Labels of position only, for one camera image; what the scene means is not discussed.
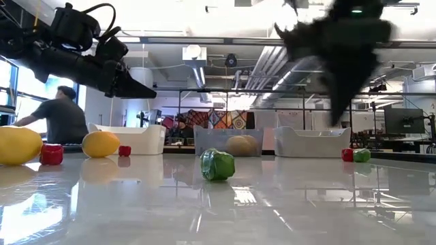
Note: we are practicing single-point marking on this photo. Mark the silver ventilation duct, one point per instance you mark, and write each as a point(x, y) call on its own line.
point(272, 68)

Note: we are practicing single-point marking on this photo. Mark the dark grey plastic basket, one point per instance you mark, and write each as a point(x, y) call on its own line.
point(211, 139)

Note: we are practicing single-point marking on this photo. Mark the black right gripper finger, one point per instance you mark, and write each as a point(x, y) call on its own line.
point(347, 88)

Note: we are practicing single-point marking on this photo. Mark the white ceiling box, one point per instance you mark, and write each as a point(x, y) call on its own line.
point(194, 54)

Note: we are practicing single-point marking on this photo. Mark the black aluminium table frame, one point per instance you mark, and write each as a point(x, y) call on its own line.
point(408, 155)

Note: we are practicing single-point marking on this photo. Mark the black metal rack frame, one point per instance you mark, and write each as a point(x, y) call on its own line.
point(238, 90)

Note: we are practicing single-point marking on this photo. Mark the person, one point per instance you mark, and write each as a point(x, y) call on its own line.
point(61, 119)

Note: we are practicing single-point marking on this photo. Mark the yellow lemon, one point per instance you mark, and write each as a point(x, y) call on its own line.
point(18, 146)
point(238, 146)

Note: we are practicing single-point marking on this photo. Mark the colourful patterned cloth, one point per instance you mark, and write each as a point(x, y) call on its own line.
point(221, 119)

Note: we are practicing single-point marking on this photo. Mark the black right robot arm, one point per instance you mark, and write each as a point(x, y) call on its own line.
point(368, 13)

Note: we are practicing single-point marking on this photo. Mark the small green bell pepper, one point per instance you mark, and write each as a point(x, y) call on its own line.
point(361, 155)
point(217, 165)

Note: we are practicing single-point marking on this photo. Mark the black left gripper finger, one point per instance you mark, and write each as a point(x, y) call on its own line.
point(131, 86)

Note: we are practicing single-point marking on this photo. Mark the black round ceiling camera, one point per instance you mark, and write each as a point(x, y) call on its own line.
point(231, 60)

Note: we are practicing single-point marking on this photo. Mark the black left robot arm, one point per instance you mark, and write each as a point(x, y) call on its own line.
point(13, 37)

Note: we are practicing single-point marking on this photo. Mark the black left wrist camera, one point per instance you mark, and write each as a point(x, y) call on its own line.
point(73, 27)

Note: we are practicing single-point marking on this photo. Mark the white plastic basket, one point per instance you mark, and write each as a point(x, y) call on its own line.
point(143, 141)

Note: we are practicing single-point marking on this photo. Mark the orange lemon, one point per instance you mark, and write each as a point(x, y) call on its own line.
point(100, 144)

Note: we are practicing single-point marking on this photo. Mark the black monitor on stand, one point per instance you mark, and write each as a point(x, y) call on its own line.
point(403, 120)

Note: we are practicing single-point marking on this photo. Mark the pale grey plastic basket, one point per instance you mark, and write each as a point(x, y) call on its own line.
point(306, 144)

